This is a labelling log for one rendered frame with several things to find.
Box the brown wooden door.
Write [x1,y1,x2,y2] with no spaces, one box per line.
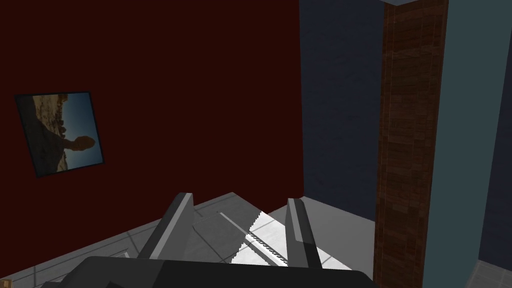
[372,0,450,288]

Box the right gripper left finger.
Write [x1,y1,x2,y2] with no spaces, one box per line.
[137,192,195,261]

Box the framed landscape picture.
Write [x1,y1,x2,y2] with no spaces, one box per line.
[14,91,105,178]

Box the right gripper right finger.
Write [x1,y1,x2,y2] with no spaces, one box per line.
[284,197,323,269]

